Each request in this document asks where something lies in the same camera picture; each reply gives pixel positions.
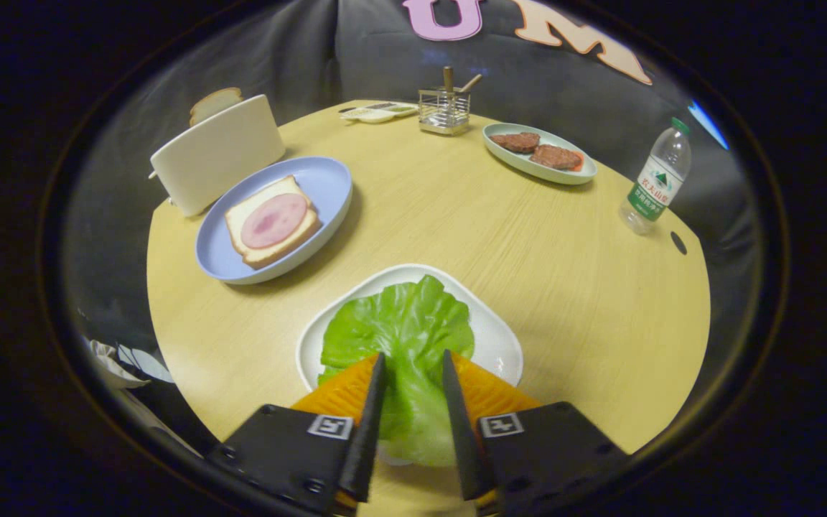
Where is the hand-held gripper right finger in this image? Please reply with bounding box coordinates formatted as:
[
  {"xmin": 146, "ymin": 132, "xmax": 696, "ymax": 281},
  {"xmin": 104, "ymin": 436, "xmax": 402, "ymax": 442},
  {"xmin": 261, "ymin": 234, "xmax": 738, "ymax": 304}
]
[{"xmin": 442, "ymin": 349, "xmax": 631, "ymax": 517}]

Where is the metal wire utensil holder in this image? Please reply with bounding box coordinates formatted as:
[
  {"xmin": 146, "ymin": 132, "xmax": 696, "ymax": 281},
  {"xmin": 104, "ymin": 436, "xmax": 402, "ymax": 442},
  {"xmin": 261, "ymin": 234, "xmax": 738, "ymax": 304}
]
[{"xmin": 417, "ymin": 86, "xmax": 472, "ymax": 136}]

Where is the white patterned cloth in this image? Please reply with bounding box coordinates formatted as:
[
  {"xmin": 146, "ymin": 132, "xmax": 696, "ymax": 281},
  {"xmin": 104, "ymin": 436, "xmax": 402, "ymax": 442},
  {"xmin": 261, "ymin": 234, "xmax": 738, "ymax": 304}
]
[{"xmin": 82, "ymin": 336, "xmax": 175, "ymax": 390}]

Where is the white square plate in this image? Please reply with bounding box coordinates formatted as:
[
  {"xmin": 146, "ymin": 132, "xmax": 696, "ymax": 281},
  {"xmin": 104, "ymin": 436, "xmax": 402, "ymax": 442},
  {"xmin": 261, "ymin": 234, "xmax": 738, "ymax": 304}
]
[{"xmin": 295, "ymin": 264, "xmax": 525, "ymax": 467}]

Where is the clear water bottle green label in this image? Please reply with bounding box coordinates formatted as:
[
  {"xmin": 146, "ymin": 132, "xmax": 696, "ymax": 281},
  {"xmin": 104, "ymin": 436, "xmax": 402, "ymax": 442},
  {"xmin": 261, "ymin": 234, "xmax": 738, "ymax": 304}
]
[{"xmin": 618, "ymin": 117, "xmax": 693, "ymax": 236}]

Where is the brown meat patty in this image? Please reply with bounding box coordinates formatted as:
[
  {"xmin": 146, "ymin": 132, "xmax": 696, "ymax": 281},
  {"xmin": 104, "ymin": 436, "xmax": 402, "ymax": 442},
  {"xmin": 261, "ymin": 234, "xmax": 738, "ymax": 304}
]
[
  {"xmin": 490, "ymin": 131, "xmax": 542, "ymax": 154},
  {"xmin": 529, "ymin": 144, "xmax": 584, "ymax": 172}
]

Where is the bread slice under ham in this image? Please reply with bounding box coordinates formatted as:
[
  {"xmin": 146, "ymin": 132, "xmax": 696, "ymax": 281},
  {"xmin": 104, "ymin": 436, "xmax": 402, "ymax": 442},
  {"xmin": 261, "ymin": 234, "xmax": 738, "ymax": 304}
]
[{"xmin": 224, "ymin": 175, "xmax": 323, "ymax": 271}]

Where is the plain white bread slice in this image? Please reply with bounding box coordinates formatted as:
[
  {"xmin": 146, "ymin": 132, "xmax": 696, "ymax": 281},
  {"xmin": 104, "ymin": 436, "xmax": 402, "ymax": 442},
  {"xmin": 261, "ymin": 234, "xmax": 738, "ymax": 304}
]
[{"xmin": 189, "ymin": 87, "xmax": 245, "ymax": 128}]

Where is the pale green plate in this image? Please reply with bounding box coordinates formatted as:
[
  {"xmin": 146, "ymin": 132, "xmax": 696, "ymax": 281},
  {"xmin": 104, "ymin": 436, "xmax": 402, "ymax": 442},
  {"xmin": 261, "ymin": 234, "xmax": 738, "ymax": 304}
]
[{"xmin": 482, "ymin": 122, "xmax": 598, "ymax": 186}]

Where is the black backdrop cloth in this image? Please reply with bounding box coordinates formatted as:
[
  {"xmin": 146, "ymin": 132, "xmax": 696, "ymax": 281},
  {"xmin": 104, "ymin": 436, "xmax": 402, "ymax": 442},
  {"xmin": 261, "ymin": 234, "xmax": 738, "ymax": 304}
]
[{"xmin": 62, "ymin": 0, "xmax": 766, "ymax": 460}]

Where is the green lettuce leaf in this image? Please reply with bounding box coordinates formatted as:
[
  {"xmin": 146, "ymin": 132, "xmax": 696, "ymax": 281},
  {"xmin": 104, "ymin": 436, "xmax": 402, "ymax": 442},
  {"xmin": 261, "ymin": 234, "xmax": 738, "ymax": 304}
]
[{"xmin": 317, "ymin": 275, "xmax": 476, "ymax": 468}]

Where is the white divided condiment dish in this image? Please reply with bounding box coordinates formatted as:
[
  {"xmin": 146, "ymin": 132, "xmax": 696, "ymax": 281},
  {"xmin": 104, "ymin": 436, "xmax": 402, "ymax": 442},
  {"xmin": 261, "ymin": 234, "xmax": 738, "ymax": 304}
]
[{"xmin": 338, "ymin": 101, "xmax": 421, "ymax": 125}]

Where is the blue plate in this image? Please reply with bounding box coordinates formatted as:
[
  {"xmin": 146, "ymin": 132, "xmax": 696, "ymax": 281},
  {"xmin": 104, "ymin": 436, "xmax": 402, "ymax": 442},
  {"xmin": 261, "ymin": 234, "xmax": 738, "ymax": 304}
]
[{"xmin": 195, "ymin": 156, "xmax": 354, "ymax": 286}]

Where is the white toaster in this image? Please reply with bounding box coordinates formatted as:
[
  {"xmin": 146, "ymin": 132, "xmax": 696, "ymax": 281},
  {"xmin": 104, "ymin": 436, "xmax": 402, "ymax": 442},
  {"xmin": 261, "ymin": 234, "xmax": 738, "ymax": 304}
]
[{"xmin": 148, "ymin": 94, "xmax": 287, "ymax": 219}]

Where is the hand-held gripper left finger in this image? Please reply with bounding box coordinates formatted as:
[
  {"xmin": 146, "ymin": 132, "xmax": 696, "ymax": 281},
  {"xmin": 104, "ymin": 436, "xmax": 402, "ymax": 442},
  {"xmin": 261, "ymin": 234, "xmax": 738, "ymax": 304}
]
[{"xmin": 204, "ymin": 351, "xmax": 388, "ymax": 517}]

